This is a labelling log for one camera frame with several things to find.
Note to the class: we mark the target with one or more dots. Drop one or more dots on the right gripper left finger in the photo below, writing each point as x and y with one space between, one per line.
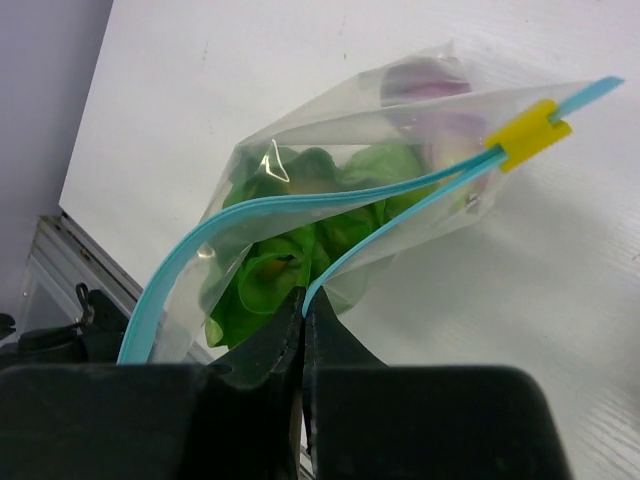
236 418

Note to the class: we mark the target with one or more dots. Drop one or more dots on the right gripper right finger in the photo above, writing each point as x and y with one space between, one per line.
365 419

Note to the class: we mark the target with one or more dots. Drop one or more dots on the clear zip top bag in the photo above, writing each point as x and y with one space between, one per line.
168 321

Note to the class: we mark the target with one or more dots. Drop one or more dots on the yellow zip slider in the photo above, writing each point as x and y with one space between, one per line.
527 134

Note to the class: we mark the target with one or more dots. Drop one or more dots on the fake green lettuce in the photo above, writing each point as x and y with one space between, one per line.
274 266

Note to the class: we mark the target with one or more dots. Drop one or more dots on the fake purple eggplant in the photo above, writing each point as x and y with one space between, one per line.
443 139

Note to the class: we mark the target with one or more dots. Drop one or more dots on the aluminium mounting rail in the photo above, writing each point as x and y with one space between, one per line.
63 255

